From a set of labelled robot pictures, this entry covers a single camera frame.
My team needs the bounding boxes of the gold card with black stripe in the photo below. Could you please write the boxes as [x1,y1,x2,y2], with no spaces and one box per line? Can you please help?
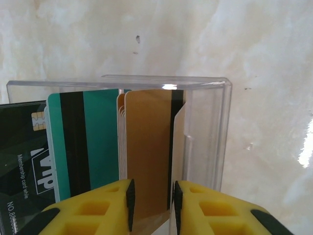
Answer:
[124,89,184,232]

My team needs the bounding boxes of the clear acrylic card box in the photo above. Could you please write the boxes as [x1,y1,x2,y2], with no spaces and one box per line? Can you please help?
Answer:
[6,74,232,235]

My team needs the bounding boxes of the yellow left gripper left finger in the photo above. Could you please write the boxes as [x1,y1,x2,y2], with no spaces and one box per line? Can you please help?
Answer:
[36,178,136,235]

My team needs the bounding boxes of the black VIP membership card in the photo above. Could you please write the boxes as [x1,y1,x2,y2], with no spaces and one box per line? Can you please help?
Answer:
[0,101,56,235]

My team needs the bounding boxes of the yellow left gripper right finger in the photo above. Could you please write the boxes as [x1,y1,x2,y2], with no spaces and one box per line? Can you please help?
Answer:
[172,180,295,235]

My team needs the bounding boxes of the teal card with black stripe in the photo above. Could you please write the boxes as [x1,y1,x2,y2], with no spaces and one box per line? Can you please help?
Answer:
[46,88,128,204]

